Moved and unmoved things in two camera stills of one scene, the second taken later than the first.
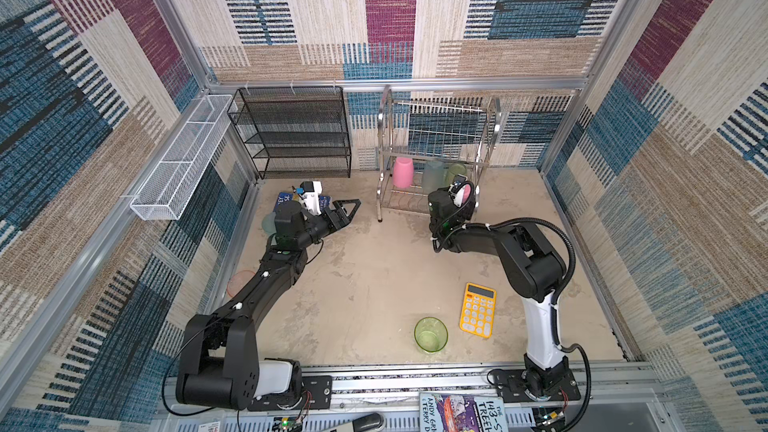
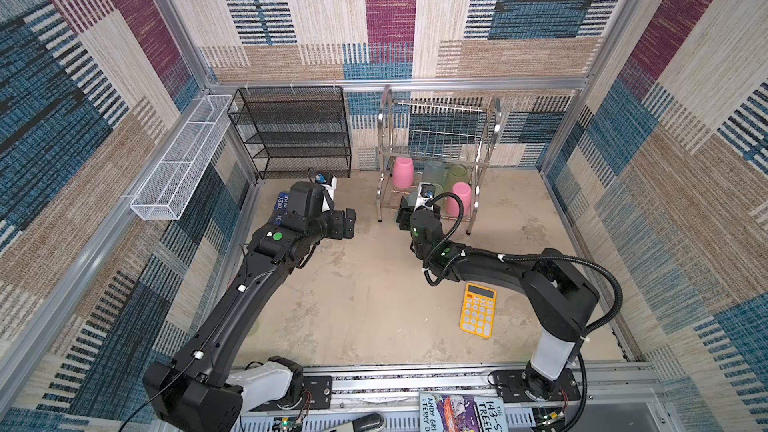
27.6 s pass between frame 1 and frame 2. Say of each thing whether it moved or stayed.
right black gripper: moved
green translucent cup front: moved
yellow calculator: stayed
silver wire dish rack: stayed
